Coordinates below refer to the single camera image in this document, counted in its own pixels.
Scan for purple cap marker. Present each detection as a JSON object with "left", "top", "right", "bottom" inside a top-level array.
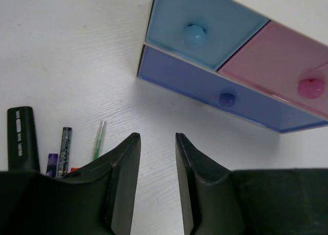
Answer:
[{"left": 46, "top": 153, "right": 58, "bottom": 178}]

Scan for light blue drawer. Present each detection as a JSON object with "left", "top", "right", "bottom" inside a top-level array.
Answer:
[{"left": 146, "top": 0, "right": 268, "bottom": 70}]

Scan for green clear pen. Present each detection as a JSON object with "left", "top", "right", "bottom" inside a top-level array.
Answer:
[{"left": 92, "top": 121, "right": 107, "bottom": 160}]

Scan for pink drawer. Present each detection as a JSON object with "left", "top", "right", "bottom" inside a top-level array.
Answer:
[{"left": 218, "top": 22, "right": 327, "bottom": 118}]

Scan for dark slim pen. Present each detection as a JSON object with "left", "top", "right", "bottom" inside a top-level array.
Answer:
[{"left": 57, "top": 127, "right": 72, "bottom": 178}]

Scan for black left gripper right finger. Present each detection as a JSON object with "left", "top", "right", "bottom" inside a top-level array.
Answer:
[{"left": 175, "top": 132, "right": 233, "bottom": 235}]

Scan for dark blue drawer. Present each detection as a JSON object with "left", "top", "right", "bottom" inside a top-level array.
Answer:
[{"left": 138, "top": 46, "right": 327, "bottom": 133}]

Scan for white drawer cabinet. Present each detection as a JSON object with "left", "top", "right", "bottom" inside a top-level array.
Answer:
[{"left": 139, "top": 0, "right": 327, "bottom": 121}]

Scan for black pink highlighter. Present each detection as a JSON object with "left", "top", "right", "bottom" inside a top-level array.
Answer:
[{"left": 7, "top": 106, "right": 40, "bottom": 172}]

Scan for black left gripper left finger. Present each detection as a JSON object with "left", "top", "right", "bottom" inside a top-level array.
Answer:
[{"left": 63, "top": 132, "right": 141, "bottom": 235}]

